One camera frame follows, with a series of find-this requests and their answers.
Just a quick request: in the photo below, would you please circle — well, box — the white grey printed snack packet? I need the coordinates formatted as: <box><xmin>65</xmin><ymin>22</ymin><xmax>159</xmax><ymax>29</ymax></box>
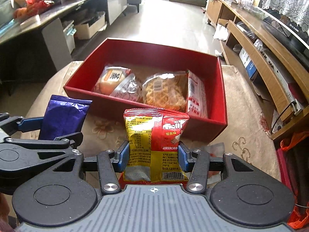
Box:
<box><xmin>110</xmin><ymin>73</ymin><xmax>143</xmax><ymax>102</ymax></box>

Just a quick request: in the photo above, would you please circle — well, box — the wooden TV cabinet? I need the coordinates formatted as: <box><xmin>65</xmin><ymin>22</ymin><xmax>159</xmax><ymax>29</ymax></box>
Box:
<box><xmin>205</xmin><ymin>0</ymin><xmax>308</xmax><ymax>141</ymax></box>

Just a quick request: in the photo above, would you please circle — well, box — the red yellow Trolli candy bag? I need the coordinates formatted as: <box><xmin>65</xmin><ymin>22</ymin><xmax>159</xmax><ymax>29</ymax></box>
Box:
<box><xmin>120</xmin><ymin>108</ymin><xmax>190</xmax><ymax>185</ymax></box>

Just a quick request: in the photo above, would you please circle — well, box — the red white snack packet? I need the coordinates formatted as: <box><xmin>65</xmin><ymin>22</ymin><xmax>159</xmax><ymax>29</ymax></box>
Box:
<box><xmin>186</xmin><ymin>70</ymin><xmax>208</xmax><ymax>118</ymax></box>

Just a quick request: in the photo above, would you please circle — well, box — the red cardboard box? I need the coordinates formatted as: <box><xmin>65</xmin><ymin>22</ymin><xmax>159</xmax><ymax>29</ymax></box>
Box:
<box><xmin>64</xmin><ymin>38</ymin><xmax>227</xmax><ymax>142</ymax></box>

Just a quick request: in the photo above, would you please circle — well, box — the orange bread snack packet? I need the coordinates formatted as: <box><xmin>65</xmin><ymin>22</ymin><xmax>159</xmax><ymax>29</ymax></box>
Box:
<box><xmin>92</xmin><ymin>65</ymin><xmax>132</xmax><ymax>95</ymax></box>

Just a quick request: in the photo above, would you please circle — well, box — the dark marble coffee table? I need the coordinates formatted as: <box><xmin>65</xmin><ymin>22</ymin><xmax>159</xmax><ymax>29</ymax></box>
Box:
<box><xmin>1</xmin><ymin>0</ymin><xmax>127</xmax><ymax>83</ymax></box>

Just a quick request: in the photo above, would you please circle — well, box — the clear bag yellow crispy snack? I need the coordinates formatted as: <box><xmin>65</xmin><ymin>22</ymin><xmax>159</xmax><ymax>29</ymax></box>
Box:
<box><xmin>142</xmin><ymin>71</ymin><xmax>188</xmax><ymax>112</ymax></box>

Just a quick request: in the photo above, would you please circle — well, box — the cardboard box under table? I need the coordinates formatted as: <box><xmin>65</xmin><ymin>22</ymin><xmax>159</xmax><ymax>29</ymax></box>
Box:
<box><xmin>75</xmin><ymin>12</ymin><xmax>106</xmax><ymax>40</ymax></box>

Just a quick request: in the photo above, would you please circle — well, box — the blue foil snack bag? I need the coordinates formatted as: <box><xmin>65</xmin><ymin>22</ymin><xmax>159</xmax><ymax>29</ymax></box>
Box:
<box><xmin>38</xmin><ymin>95</ymin><xmax>92</xmax><ymax>140</ymax></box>

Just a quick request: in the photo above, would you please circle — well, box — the white blue box on shelf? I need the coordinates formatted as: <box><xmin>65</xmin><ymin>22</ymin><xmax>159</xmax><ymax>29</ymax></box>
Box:
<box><xmin>239</xmin><ymin>48</ymin><xmax>257</xmax><ymax>79</ymax></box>

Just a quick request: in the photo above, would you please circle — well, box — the sausage snack packet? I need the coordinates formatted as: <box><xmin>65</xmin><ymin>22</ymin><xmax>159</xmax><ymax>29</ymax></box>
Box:
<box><xmin>188</xmin><ymin>141</ymin><xmax>226</xmax><ymax>185</ymax></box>

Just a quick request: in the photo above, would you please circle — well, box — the orange plastic bag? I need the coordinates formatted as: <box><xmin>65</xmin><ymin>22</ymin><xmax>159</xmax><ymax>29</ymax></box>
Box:
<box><xmin>278</xmin><ymin>130</ymin><xmax>308</xmax><ymax>229</ymax></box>

